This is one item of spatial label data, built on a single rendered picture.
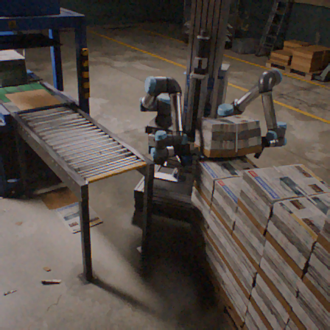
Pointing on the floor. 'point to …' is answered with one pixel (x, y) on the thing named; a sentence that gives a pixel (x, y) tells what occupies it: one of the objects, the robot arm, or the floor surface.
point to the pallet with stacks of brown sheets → (300, 59)
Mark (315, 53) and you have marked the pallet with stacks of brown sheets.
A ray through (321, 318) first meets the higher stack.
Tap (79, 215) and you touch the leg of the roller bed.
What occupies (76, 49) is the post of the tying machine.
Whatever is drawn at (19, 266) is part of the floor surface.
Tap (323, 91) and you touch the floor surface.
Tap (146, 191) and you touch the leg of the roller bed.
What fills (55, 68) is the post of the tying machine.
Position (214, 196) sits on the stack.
